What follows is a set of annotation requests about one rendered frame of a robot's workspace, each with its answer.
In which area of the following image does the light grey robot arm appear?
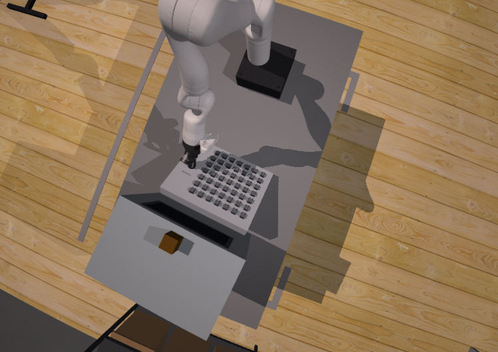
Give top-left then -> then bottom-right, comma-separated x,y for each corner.
158,0 -> 275,154

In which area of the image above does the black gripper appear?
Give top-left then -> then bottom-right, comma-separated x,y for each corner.
180,139 -> 200,168

